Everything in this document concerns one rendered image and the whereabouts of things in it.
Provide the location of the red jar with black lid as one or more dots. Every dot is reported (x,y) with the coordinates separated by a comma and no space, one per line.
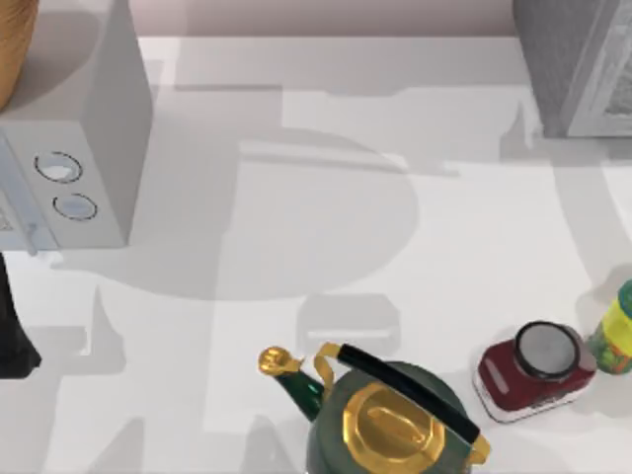
(535,375)

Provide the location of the round microwave knob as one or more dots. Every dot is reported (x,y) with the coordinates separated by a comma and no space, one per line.
(58,167)
(75,206)

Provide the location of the green and gold kettle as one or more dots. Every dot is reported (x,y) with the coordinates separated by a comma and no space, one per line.
(390,419)

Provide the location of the woven brown basket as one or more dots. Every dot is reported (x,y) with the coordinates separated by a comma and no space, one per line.
(12,44)

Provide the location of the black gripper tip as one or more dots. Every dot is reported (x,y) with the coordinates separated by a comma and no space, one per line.
(12,340)

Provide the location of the grey cabinet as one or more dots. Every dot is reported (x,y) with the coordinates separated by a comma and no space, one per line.
(573,64)

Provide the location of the pale microwave oven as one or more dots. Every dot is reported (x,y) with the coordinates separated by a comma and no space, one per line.
(106,148)

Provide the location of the green and yellow bottle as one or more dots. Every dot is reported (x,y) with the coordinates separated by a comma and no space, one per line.
(614,336)

